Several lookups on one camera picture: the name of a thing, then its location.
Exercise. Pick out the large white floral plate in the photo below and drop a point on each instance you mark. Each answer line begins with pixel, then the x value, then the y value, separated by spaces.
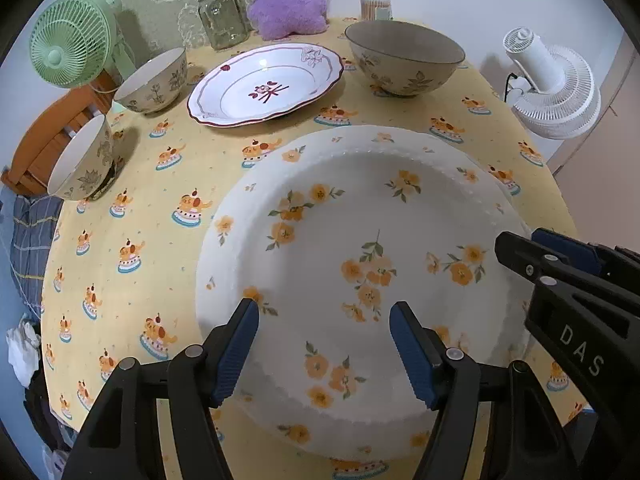
pixel 350 210

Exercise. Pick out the clear cotton swab container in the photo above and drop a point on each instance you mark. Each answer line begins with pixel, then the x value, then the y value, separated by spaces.
pixel 375 7

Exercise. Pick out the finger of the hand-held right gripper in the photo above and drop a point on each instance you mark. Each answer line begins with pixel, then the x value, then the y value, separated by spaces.
pixel 570 250
pixel 520 255

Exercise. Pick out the dark clothing pile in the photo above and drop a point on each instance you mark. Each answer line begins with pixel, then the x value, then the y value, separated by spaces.
pixel 40 410

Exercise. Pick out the purple plush toy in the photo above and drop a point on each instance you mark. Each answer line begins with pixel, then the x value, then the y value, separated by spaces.
pixel 285 0

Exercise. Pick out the blue plaid cloth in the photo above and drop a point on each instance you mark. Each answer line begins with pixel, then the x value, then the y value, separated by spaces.
pixel 30 230

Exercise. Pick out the white crumpled cloth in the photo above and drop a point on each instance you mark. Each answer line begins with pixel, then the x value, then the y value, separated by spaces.
pixel 22 350

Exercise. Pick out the yellow printed tablecloth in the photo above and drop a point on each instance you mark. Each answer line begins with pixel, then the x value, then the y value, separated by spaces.
pixel 150 210

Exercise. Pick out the white standing fan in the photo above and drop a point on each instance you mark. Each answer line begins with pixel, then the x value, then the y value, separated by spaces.
pixel 550 95

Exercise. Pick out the green patterned cushion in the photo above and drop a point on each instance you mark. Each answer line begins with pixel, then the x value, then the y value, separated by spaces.
pixel 160 0

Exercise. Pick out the beige cabinet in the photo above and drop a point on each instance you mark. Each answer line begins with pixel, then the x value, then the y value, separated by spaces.
pixel 610 160

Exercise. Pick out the small floral bowl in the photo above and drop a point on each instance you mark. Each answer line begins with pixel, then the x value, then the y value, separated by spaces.
pixel 85 160
pixel 160 82

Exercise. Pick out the white plate with red print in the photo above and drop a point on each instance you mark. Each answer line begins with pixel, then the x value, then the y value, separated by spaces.
pixel 240 80

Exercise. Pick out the wooden chair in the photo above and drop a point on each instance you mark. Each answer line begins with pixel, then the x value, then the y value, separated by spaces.
pixel 50 130

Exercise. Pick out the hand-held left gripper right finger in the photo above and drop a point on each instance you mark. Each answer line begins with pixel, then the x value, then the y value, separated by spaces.
pixel 414 360

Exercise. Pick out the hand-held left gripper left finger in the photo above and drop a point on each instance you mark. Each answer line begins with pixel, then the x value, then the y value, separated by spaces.
pixel 236 355

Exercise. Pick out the green desk fan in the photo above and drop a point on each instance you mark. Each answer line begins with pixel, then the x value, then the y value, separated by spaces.
pixel 65 40

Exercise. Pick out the large grey-lined floral bowl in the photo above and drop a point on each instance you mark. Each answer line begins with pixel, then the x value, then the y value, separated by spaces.
pixel 400 45

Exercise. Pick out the glass jar with dark lid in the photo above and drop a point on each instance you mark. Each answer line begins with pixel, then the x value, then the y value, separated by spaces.
pixel 222 20

